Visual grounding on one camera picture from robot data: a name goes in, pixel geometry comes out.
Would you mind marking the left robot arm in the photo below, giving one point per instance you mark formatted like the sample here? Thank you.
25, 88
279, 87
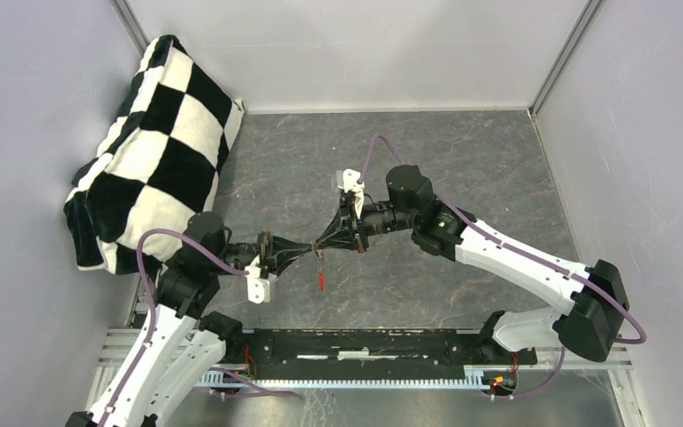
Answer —
179, 342

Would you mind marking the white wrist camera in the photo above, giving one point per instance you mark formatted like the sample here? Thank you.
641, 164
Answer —
259, 288
349, 180

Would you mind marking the white toothed cable duct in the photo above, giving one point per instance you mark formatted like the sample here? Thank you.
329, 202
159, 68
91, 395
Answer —
471, 380

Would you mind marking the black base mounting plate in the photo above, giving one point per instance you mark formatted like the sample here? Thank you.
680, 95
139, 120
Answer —
368, 354

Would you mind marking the black white checkered blanket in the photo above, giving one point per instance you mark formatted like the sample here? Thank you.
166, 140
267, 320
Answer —
158, 165

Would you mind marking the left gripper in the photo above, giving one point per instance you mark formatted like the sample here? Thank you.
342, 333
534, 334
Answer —
271, 259

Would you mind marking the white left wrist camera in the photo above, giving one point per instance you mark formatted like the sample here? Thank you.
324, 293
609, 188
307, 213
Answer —
259, 288

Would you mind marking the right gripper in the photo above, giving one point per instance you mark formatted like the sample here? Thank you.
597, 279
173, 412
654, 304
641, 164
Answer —
340, 233

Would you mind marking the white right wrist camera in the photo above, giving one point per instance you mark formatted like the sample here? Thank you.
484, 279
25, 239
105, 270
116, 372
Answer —
349, 180

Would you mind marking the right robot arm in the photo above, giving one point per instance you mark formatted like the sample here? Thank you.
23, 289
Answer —
586, 306

